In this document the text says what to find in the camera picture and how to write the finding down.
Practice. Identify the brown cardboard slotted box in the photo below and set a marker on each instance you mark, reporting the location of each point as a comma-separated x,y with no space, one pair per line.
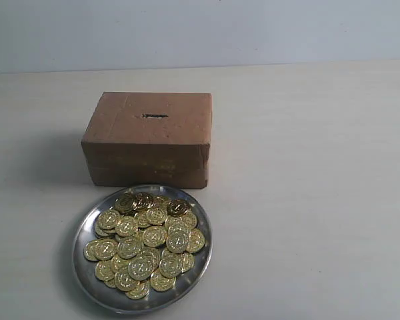
141,138

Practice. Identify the gold coin dark right top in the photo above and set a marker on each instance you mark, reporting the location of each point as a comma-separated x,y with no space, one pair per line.
177,207

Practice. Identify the gold coin dark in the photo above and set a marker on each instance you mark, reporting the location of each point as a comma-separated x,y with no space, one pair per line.
143,201
177,207

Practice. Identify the gold coin far right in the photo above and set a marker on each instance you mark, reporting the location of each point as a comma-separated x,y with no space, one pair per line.
196,241

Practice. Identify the gold coin right centre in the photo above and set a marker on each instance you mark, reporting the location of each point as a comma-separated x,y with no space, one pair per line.
177,241

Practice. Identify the gold coin top left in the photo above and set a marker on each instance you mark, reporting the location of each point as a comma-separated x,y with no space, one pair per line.
125,204

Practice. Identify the gold coin lower right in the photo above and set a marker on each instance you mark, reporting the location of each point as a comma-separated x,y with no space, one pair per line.
171,265

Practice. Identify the gold coin left upper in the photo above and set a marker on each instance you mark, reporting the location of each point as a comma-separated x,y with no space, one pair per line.
107,219

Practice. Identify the gold coin middle left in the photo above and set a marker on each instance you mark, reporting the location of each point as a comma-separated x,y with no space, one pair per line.
129,247

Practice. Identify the gold coin lower centre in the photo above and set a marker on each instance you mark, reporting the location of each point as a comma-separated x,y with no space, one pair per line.
140,268

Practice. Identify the round steel plate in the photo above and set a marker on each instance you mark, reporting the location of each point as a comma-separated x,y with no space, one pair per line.
110,299

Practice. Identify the gold coin bottom right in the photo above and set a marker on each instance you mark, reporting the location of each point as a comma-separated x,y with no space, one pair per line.
161,283

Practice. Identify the gold coin far left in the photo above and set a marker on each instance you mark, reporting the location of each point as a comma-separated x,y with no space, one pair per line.
89,250

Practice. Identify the gold coin lower left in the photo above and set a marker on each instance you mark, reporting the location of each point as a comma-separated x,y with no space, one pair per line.
103,270

